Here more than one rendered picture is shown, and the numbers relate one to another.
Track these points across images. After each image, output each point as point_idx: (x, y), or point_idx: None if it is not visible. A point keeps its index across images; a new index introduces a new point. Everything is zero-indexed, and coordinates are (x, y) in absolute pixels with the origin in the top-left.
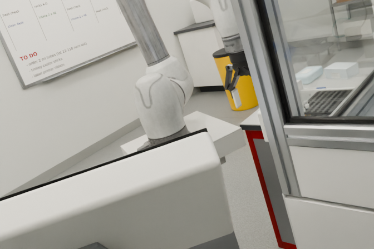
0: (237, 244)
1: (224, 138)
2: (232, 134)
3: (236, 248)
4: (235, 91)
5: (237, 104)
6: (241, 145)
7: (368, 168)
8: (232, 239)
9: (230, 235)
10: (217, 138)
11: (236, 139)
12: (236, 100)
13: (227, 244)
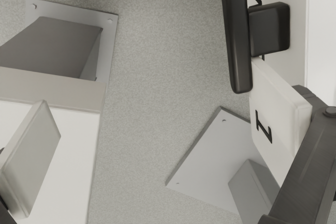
0: (88, 60)
1: (92, 175)
2: (96, 146)
3: (88, 61)
4: (23, 188)
5: (54, 138)
6: (104, 100)
7: None
8: (85, 70)
9: (84, 74)
10: (79, 194)
11: (99, 126)
12: (47, 159)
13: (85, 79)
